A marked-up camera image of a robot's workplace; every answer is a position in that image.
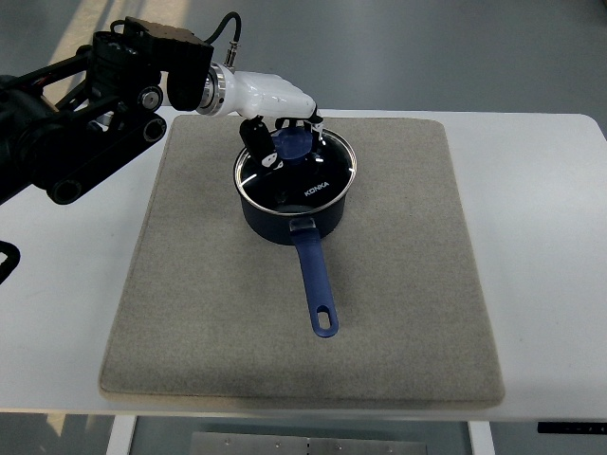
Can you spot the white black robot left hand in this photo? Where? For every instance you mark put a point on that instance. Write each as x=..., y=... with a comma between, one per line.
x=255, y=96

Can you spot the glass lid with blue knob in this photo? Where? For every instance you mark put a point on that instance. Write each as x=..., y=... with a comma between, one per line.
x=304, y=174

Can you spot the dark blue saucepan blue handle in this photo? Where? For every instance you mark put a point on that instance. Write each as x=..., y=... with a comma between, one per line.
x=303, y=227

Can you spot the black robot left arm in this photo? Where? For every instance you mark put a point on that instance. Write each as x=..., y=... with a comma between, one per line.
x=67, y=127

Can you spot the white table leg left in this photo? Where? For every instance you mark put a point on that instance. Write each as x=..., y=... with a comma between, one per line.
x=121, y=435

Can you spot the white table leg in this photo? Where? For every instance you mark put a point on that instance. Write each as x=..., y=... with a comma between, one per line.
x=121, y=435
x=481, y=440

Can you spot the white table leg right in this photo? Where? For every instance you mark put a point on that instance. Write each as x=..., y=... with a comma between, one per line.
x=481, y=440

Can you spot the black table control panel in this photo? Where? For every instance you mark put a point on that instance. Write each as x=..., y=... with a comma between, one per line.
x=572, y=428

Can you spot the grey metal base plate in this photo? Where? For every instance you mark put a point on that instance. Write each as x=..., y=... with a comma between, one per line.
x=234, y=443

